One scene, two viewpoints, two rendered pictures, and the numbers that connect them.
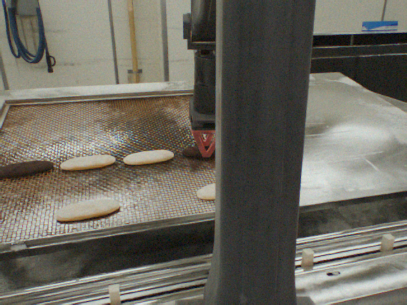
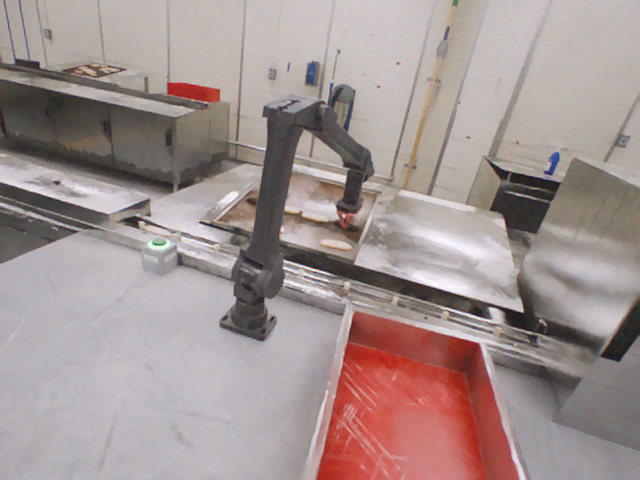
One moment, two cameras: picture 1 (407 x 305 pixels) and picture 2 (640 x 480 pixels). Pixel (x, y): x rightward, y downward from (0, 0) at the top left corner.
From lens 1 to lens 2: 0.63 m
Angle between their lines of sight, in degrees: 25
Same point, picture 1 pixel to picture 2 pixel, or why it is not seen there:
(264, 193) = (262, 213)
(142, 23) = (431, 127)
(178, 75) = (444, 180)
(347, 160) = (424, 261)
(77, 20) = (378, 114)
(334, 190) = (394, 270)
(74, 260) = not seen: hidden behind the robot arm
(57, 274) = not seen: hidden behind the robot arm
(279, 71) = (269, 183)
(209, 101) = (348, 197)
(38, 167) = not seen: hidden behind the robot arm
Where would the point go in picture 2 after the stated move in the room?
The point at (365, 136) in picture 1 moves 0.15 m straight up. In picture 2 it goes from (456, 256) to (471, 215)
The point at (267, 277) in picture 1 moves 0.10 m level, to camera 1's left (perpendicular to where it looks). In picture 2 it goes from (260, 236) to (226, 221)
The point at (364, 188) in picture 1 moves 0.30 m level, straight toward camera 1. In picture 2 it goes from (414, 276) to (332, 295)
